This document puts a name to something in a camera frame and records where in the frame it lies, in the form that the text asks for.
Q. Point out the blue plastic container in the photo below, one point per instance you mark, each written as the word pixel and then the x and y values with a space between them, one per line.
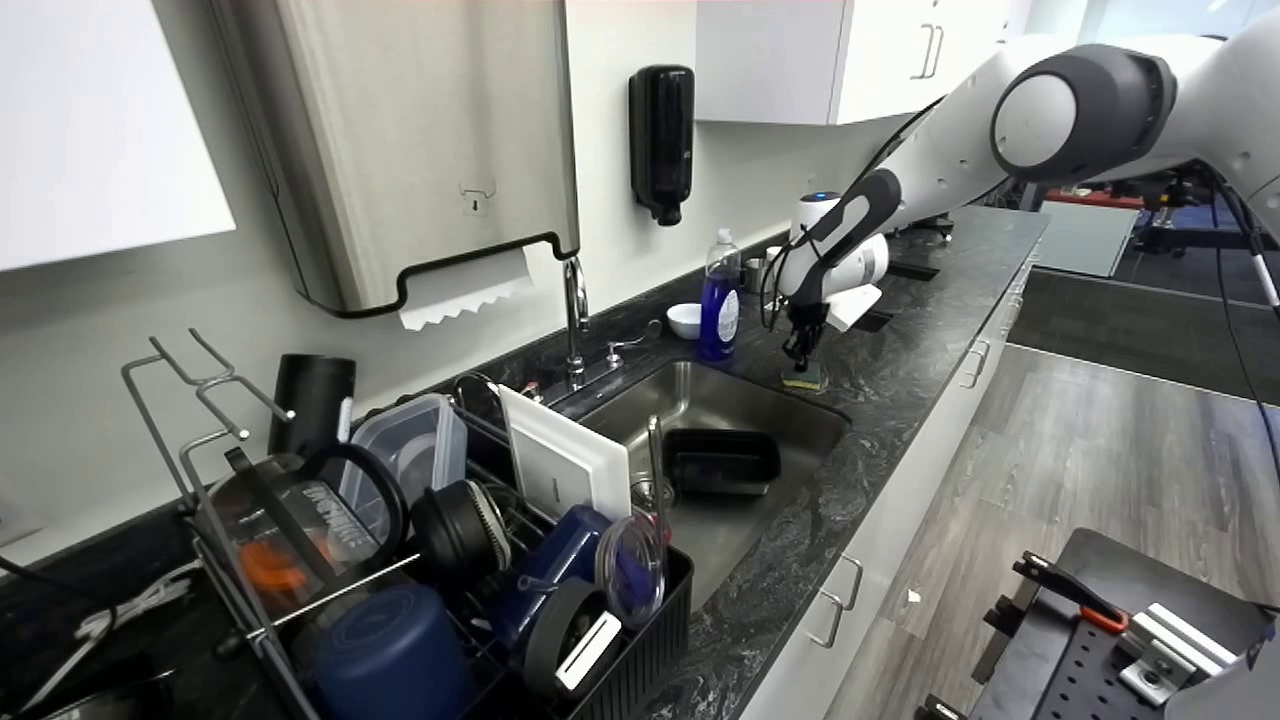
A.
pixel 553 565

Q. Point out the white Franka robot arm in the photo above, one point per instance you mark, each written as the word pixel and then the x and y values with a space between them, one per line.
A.
pixel 1241 104

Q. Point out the small white bowl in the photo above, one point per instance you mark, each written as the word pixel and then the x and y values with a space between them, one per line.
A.
pixel 681 320

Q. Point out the black dish rack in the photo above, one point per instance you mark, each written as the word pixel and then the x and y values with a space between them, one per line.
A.
pixel 643 643

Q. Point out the stainless steel sink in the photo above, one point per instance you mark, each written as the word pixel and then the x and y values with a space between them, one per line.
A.
pixel 744 414

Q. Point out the black cylindrical cup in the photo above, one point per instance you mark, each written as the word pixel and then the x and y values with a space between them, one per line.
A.
pixel 315 403

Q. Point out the silver metal bracket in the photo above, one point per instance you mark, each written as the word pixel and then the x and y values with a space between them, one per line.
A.
pixel 1174 645

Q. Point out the black clamp orange trigger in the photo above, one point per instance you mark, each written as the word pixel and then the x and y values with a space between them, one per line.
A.
pixel 1063 587

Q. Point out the black coffee machine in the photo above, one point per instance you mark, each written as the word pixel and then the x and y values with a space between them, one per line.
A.
pixel 930 232

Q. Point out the chrome faucet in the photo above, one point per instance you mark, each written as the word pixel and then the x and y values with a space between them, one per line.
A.
pixel 572 302

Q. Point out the black round pot lid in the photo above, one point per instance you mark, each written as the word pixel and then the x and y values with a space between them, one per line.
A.
pixel 460 528

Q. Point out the small steel cup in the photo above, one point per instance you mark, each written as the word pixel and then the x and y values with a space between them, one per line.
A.
pixel 752 278

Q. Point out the black wall soap dispenser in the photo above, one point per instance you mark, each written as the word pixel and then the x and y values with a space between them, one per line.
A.
pixel 662 143

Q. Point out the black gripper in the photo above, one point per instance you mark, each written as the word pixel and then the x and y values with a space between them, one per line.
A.
pixel 807 320

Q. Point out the black plastic food tray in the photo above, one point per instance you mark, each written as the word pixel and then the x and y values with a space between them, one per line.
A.
pixel 723 465

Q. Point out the green and yellow sponge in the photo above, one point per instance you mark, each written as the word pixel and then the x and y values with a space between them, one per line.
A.
pixel 807 385

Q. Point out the steel paper towel dispenser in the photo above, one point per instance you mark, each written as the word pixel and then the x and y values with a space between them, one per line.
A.
pixel 424 132

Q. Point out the grey metal clamp bar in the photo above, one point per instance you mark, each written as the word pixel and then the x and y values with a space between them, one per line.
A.
pixel 999 645

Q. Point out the small black counter mat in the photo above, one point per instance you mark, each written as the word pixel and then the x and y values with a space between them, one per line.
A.
pixel 916 269

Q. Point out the round purple tinted lid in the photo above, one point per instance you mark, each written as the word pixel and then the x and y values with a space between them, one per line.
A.
pixel 628 565

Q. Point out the white lower cabinet run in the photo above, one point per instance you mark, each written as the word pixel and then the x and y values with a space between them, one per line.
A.
pixel 921 452

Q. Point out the white upper cabinet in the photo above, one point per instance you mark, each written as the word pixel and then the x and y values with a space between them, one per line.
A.
pixel 94 123
pixel 772 55

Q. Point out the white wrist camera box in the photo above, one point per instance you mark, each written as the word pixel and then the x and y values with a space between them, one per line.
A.
pixel 854 304

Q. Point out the dark blue plastic tub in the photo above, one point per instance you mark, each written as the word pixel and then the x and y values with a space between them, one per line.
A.
pixel 394 663

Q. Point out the white square plate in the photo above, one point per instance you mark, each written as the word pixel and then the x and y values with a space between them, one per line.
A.
pixel 562 462

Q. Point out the white paper towel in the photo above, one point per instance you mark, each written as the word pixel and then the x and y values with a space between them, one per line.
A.
pixel 460 302

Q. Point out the clear container dark rim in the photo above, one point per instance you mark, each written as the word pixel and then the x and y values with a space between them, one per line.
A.
pixel 412 446

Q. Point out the dark floor mat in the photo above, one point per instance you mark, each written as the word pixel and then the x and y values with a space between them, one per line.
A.
pixel 1132 334

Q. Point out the black perforated platform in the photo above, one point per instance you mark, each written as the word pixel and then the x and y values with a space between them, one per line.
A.
pixel 1174 587

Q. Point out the blue dish soap bottle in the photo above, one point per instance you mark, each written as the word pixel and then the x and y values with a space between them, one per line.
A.
pixel 723 308

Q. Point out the clear jug black rim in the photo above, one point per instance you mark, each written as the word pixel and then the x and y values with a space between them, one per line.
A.
pixel 301 535

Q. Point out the black desk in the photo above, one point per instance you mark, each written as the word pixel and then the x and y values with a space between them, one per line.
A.
pixel 1195 221

